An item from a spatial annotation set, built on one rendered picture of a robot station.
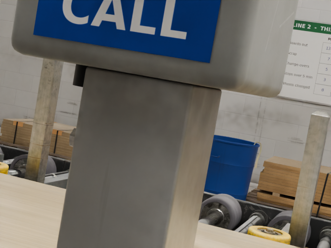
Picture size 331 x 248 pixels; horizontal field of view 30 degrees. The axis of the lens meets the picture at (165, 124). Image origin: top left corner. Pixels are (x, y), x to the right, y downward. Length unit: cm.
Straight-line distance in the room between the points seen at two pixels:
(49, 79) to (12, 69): 731
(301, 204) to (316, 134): 14
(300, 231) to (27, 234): 59
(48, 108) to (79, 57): 128
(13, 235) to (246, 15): 77
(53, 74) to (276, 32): 127
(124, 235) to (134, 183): 2
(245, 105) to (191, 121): 730
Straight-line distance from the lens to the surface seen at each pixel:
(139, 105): 18
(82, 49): 17
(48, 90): 145
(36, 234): 92
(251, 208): 184
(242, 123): 749
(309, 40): 740
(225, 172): 575
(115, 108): 19
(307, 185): 127
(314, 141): 127
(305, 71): 737
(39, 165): 147
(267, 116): 743
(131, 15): 17
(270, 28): 18
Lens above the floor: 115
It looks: 4 degrees down
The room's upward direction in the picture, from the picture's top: 10 degrees clockwise
